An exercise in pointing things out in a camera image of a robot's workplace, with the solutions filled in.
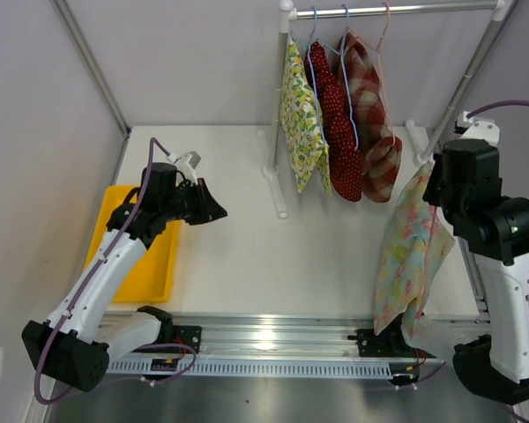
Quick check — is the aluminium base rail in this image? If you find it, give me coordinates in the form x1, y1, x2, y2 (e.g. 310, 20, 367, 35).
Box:
99, 313, 490, 363

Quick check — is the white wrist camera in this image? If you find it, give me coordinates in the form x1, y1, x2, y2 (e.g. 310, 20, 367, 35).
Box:
454, 111, 500, 147
166, 151, 201, 185

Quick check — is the red polka dot garment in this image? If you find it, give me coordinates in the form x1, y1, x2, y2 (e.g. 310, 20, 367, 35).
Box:
304, 41, 362, 203

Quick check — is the blue wire hanger right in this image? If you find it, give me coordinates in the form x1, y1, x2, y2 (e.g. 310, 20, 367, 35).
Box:
338, 4, 361, 152

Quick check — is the metal clothes rack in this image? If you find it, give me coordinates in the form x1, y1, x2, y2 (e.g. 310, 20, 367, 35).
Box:
257, 1, 516, 219

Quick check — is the yellow lemon print garment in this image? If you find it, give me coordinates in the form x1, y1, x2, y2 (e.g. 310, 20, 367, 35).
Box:
280, 38, 332, 195

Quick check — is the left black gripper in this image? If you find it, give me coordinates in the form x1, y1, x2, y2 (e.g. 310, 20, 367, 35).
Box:
161, 178, 227, 226

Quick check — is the floral cloth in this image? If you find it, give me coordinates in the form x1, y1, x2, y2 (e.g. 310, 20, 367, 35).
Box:
373, 162, 455, 335

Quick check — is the red plaid skirt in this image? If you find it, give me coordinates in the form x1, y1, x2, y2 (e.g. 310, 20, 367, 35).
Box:
332, 31, 402, 203

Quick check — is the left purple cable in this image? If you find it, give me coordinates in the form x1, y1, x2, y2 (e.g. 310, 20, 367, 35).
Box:
34, 137, 198, 404

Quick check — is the blue wire hanger left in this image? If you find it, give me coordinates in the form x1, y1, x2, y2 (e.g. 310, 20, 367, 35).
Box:
306, 5, 328, 145

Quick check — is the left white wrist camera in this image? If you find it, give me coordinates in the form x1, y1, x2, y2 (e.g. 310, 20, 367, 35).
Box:
166, 151, 201, 185

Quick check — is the perforated cable duct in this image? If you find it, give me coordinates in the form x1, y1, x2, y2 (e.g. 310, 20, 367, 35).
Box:
107, 356, 392, 380

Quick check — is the blue wire hanger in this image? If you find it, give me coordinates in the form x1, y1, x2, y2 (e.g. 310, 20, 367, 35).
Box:
338, 4, 361, 152
306, 5, 328, 145

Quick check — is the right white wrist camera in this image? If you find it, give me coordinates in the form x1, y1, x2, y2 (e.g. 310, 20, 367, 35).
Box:
454, 111, 500, 147

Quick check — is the pink wire hanger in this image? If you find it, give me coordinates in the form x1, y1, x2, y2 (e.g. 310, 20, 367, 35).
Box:
421, 206, 440, 304
351, 2, 396, 146

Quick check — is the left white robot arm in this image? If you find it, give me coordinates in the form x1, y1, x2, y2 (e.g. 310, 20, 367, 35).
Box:
21, 163, 227, 392

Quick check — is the yellow plastic tray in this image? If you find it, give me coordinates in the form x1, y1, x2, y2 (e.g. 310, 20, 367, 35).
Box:
84, 185, 181, 303

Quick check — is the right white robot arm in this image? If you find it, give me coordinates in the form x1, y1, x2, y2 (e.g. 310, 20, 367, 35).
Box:
423, 139, 529, 405

